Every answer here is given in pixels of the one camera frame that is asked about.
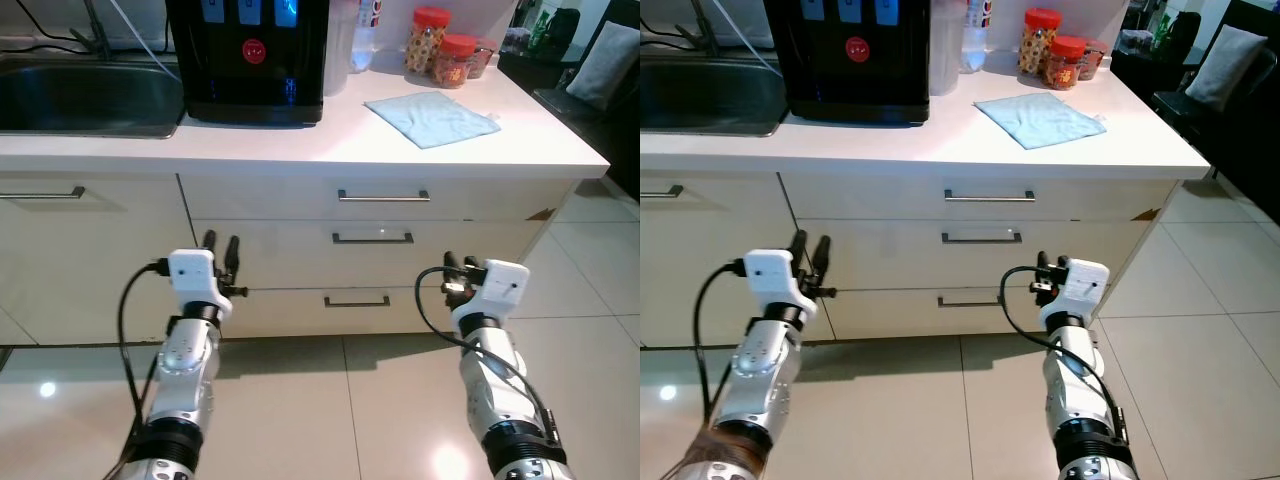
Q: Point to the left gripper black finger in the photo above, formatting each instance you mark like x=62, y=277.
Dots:
x=210, y=241
x=798, y=246
x=821, y=253
x=233, y=254

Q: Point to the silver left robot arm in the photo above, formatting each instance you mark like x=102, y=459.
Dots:
x=185, y=370
x=765, y=370

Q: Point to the white kitchen cabinet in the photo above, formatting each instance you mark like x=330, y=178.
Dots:
x=720, y=235
x=100, y=250

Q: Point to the stainless steel kitchen sink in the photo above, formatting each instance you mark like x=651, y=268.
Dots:
x=80, y=100
x=700, y=100

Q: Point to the light blue cloth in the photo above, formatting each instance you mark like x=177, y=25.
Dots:
x=430, y=118
x=1040, y=120

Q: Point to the black water dispenser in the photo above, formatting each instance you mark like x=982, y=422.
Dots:
x=250, y=80
x=855, y=85

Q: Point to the black chair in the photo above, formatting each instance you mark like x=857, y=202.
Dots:
x=600, y=135
x=1230, y=145

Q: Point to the short red lid jar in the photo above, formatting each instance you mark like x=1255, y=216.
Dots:
x=1063, y=65
x=453, y=65

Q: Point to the black table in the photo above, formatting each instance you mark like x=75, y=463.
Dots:
x=1140, y=70
x=525, y=70

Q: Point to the small clear snack jar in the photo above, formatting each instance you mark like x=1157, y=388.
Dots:
x=486, y=58
x=1095, y=60

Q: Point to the tall red lid jar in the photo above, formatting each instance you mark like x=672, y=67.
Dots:
x=425, y=45
x=1038, y=45

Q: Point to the clear plastic water bottle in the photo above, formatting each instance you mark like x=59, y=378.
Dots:
x=975, y=40
x=364, y=40

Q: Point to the clear plastic pitcher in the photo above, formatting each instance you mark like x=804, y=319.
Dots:
x=945, y=50
x=340, y=50

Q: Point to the grey cushion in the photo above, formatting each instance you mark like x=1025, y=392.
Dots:
x=1225, y=65
x=605, y=65

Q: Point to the green bottle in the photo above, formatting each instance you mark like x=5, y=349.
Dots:
x=541, y=30
x=1160, y=30

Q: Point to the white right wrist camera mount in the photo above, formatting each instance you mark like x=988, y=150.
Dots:
x=500, y=285
x=1085, y=285

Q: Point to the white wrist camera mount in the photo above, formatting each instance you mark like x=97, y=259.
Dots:
x=500, y=285
x=770, y=275
x=1085, y=285
x=192, y=275

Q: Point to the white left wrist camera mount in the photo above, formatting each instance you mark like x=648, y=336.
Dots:
x=192, y=275
x=770, y=275

